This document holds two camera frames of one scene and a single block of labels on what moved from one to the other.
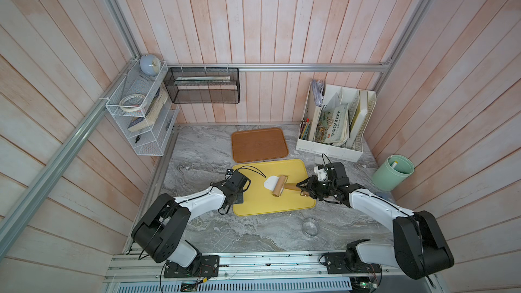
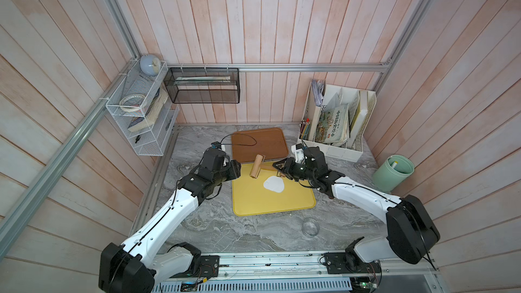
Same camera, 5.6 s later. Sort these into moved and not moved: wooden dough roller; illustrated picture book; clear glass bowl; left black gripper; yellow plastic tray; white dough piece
Moved: wooden dough roller; left black gripper
Not moved: white dough piece; yellow plastic tray; clear glass bowl; illustrated picture book
